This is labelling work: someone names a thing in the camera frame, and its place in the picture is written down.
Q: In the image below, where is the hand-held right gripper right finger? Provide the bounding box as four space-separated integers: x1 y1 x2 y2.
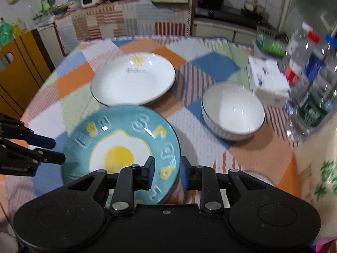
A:
181 156 269 215

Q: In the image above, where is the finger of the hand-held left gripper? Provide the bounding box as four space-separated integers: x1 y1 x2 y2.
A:
0 113 56 148
0 137 66 167

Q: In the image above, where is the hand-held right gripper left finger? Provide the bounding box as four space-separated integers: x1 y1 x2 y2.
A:
68 156 156 215

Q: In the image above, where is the blue fried egg plate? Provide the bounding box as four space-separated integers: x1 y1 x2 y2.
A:
63 105 182 206

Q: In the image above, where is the white ribbed bowl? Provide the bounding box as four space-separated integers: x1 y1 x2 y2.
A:
241 170 275 187
201 82 266 141

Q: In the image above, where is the white plate with dark rim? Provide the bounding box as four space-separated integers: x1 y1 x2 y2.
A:
90 52 176 106

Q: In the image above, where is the yellow wooden chair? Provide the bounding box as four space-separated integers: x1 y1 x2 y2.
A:
0 29 56 119

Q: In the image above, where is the checkered tablecloth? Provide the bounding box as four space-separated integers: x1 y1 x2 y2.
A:
0 35 302 243

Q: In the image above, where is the green plastic bottle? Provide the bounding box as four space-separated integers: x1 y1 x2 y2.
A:
0 17 13 48

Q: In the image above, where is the yellow plastic bottle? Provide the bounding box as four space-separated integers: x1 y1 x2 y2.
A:
13 18 27 33

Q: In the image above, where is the white tissue pack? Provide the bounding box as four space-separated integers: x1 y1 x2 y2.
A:
247 57 291 107

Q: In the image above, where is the clear bag of rice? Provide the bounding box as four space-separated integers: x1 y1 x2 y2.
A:
293 118 337 245

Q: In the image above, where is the blue basin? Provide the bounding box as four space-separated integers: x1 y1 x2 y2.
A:
53 4 69 15

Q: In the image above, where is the green hanging cloth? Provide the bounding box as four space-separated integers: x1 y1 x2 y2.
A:
33 0 53 19

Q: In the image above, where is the green label water bottle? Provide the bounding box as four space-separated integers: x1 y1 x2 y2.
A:
286 66 337 140

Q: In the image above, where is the striped counter cloth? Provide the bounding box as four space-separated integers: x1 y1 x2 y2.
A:
54 0 193 56

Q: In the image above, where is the red label water bottle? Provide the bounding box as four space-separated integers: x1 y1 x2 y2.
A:
283 22 320 85

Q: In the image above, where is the cabinet under stove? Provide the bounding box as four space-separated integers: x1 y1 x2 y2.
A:
192 18 261 43

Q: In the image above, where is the green plastic basket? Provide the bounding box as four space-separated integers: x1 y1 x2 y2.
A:
255 25 289 57

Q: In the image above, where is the black gas stove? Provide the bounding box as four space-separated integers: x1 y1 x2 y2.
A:
195 5 264 23

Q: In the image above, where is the blue label water bottle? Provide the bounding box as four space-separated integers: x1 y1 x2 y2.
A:
305 33 337 85

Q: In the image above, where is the small pot with lid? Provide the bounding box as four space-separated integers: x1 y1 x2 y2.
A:
242 0 260 15

